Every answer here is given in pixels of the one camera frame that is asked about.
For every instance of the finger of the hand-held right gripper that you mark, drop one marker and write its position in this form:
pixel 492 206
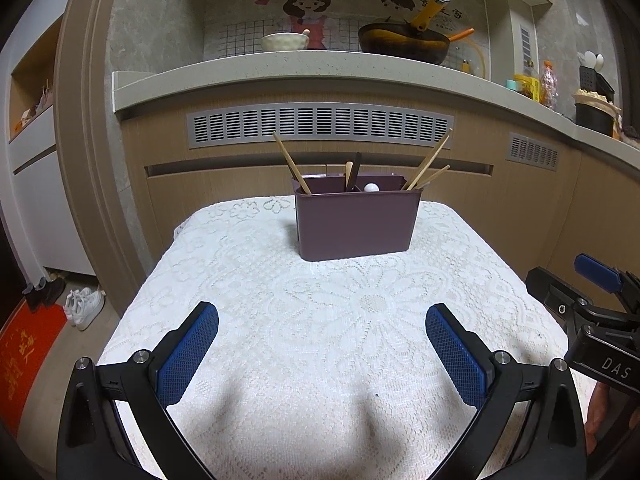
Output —
pixel 595 266
pixel 550 290

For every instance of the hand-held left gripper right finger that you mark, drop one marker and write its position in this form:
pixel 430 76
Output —
pixel 455 355

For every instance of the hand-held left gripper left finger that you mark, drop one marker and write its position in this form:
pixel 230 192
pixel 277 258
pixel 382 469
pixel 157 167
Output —
pixel 187 352

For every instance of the wooden chopstick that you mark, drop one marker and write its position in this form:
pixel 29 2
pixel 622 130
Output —
pixel 292 165
pixel 435 176
pixel 430 160

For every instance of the purple plastic utensil holder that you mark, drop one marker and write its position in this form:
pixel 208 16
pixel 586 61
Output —
pixel 355 225

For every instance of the white plastic spoon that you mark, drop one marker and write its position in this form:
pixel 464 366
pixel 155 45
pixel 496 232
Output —
pixel 371 188

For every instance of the dark grey spoon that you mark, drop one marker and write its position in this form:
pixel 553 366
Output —
pixel 355 170

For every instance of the person's right hand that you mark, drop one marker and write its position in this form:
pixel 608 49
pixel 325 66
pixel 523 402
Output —
pixel 597 410

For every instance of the white sneakers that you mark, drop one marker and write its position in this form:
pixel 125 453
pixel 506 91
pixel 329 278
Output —
pixel 85 307

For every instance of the short grey vent grille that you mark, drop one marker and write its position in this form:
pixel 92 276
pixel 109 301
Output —
pixel 534 150

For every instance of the white lace tablecloth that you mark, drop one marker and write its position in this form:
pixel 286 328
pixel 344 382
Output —
pixel 320 340

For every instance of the black pot cream contents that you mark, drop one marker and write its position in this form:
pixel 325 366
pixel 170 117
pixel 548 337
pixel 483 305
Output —
pixel 595 115

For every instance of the black shoes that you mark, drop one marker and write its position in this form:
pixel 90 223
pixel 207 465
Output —
pixel 45 294

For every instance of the red door mat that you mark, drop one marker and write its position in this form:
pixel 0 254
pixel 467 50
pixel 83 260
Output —
pixel 25 360

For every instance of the black utensil rack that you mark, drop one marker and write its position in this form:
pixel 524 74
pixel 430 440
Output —
pixel 597 82

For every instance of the clear bottle orange cap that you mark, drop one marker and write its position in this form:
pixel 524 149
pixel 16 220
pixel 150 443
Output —
pixel 548 85

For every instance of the yellow container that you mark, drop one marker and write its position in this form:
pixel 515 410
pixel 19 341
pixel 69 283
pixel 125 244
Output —
pixel 527 89

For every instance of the white ladle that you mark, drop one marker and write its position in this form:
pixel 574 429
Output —
pixel 589 59
pixel 599 62

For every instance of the white storage cabinet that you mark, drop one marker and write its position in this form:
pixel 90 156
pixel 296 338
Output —
pixel 40 200

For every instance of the glass pot lid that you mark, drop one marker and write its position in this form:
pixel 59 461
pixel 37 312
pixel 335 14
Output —
pixel 470 60

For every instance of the long grey vent grille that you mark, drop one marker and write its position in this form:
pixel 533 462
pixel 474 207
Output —
pixel 320 125

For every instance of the pale stone kitchen countertop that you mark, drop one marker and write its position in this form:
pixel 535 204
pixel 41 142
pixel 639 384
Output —
pixel 300 72

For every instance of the white bowl with pestle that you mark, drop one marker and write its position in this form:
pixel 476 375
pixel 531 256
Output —
pixel 284 41

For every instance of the white wall vent panel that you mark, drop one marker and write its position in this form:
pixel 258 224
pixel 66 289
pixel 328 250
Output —
pixel 525 44

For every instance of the cartoon man wall sticker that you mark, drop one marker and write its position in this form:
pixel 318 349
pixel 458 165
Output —
pixel 397 1

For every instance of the cartoon woman wall sticker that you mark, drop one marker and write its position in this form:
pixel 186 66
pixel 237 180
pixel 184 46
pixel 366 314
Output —
pixel 306 15

